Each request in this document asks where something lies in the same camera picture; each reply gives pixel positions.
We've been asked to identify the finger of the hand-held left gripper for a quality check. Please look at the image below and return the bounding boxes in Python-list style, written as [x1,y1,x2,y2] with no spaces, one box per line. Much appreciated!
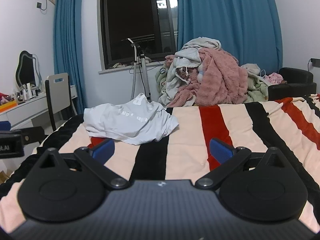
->
[21,126,50,145]

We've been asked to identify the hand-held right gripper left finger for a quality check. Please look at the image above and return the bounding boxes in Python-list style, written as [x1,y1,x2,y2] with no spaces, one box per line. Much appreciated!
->
[32,139,130,190]

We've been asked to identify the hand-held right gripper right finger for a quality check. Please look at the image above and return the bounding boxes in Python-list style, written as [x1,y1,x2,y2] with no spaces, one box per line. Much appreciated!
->
[195,138,290,190]

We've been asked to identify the white t-shirt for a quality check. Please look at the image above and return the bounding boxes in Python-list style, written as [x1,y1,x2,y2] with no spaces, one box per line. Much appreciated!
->
[83,93,180,146]

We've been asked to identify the grey crumpled clothes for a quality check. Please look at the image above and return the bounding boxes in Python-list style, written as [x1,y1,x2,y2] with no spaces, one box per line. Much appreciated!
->
[166,37,223,98]

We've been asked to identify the white desk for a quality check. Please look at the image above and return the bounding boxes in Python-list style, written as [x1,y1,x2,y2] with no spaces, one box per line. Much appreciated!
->
[0,85,77,131]

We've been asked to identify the yellow orange box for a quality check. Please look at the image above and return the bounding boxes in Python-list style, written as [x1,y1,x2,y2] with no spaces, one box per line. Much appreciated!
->
[0,100,18,113]

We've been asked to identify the red black cream striped blanket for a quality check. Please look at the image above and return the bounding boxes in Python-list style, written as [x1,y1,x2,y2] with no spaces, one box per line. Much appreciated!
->
[0,94,320,240]

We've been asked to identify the row of cosmetic bottles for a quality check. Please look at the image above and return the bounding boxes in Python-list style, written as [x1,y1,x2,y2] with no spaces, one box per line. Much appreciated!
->
[16,82,42,103]

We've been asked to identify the white and black chair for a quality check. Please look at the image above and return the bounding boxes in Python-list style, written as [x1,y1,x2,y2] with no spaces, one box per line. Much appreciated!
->
[45,73,72,132]

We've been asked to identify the wavy vanity mirror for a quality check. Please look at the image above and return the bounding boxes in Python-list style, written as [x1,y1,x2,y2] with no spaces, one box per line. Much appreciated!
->
[16,51,42,91]

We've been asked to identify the pink fuzzy blanket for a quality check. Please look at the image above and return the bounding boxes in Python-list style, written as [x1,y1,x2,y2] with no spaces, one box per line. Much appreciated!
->
[165,47,249,107]

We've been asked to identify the light green cloth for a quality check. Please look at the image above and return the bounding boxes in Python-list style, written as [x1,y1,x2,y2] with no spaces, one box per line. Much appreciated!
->
[246,76,270,103]

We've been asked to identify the cream garment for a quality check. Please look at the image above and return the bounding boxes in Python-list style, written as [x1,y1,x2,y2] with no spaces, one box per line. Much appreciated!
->
[241,64,262,78]

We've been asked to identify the garment steamer stand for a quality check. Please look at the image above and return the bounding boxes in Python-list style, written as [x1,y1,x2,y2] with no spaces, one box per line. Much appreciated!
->
[121,37,152,103]

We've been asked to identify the small pink cloth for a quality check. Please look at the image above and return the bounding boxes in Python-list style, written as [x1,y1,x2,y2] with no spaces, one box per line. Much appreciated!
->
[265,72,284,85]

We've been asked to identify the light green floral blanket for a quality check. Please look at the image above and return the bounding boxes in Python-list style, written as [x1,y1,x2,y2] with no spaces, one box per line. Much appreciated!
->
[155,64,175,103]

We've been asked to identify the blue curtain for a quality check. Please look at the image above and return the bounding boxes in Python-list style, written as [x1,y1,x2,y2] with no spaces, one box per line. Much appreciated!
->
[174,0,285,103]
[53,0,87,117]

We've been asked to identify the black armchair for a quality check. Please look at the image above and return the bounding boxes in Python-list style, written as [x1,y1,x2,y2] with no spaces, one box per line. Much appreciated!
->
[267,67,317,102]

